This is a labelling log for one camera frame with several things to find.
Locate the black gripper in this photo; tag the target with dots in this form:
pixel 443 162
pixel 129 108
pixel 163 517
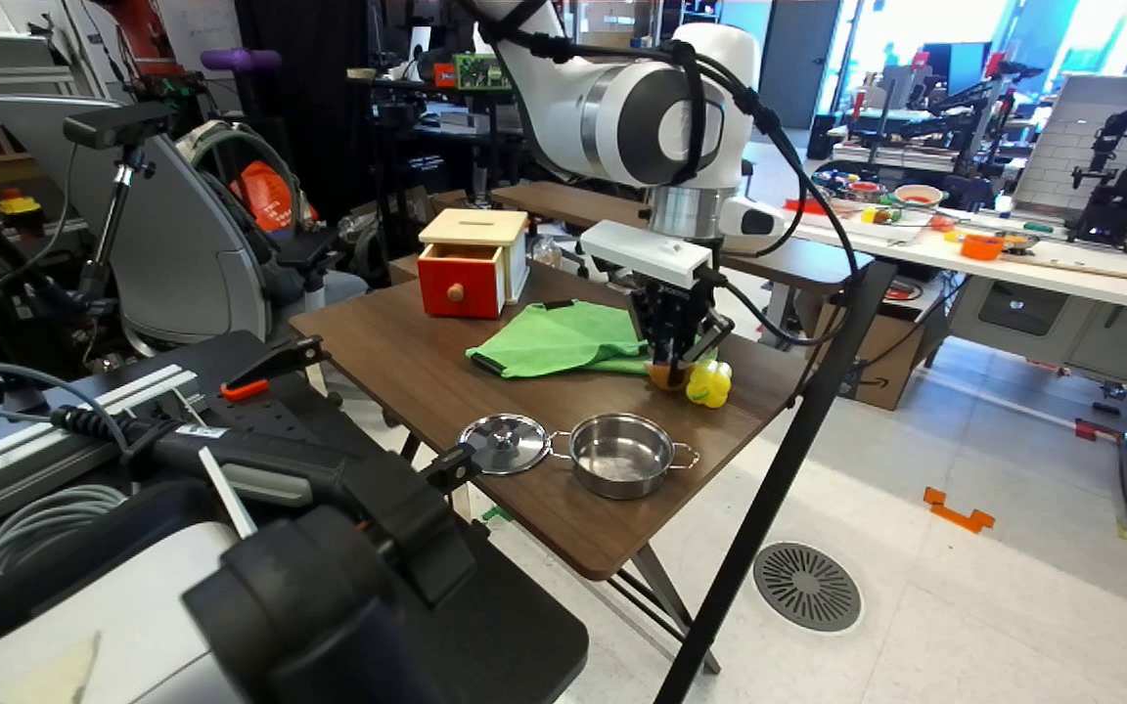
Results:
pixel 675 312

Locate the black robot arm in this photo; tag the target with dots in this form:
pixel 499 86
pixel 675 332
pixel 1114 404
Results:
pixel 1118 170

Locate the yellow plushy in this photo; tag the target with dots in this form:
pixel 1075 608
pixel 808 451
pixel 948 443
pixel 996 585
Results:
pixel 709 385

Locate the red drawer with knob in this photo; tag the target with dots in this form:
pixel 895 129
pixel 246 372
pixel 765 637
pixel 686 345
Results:
pixel 454 293

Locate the wooden drawer box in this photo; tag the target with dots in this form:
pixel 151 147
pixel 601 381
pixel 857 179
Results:
pixel 475 233

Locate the green cloth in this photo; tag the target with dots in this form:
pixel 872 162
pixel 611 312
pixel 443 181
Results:
pixel 563 338

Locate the steel pot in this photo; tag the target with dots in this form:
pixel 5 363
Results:
pixel 619 454

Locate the orange block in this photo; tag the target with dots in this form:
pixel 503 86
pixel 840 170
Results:
pixel 810 207
pixel 978 245

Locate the steel pot lid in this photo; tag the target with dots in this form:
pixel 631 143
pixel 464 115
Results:
pixel 503 443

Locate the cardboard box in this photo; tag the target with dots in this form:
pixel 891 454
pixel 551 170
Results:
pixel 896 341

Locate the brown table with black legs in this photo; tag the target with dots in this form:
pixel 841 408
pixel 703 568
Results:
pixel 421 367

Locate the round floor drain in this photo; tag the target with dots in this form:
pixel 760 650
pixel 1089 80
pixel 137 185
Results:
pixel 808 589

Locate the orange floor marker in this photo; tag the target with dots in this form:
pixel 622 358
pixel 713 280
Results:
pixel 957 511

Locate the green circuit board box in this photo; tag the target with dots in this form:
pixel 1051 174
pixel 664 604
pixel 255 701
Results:
pixel 475 74

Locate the white work table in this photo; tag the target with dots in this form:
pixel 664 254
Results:
pixel 1058 280

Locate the white perforated board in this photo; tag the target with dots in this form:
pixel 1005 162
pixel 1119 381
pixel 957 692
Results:
pixel 1075 157

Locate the orange clip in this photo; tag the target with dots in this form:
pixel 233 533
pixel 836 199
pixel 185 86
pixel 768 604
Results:
pixel 244 388

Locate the orange disc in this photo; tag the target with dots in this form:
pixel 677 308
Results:
pixel 265 199

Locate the grey machine panel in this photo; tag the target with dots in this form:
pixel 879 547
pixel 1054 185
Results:
pixel 185 250

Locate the purple cylinder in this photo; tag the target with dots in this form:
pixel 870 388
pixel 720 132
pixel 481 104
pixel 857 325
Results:
pixel 240 59

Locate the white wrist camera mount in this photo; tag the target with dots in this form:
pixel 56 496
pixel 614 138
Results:
pixel 647 254

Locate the aluminium rail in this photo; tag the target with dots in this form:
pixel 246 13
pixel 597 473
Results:
pixel 27 443

